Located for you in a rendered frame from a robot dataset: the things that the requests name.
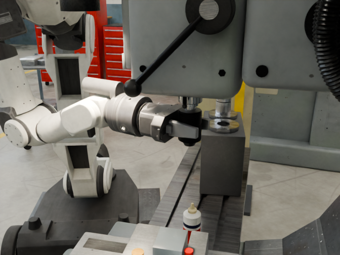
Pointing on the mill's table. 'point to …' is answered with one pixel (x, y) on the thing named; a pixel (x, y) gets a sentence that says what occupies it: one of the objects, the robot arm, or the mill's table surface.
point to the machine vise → (99, 247)
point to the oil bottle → (192, 220)
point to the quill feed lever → (210, 13)
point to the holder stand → (222, 154)
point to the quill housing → (185, 51)
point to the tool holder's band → (189, 113)
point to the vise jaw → (142, 239)
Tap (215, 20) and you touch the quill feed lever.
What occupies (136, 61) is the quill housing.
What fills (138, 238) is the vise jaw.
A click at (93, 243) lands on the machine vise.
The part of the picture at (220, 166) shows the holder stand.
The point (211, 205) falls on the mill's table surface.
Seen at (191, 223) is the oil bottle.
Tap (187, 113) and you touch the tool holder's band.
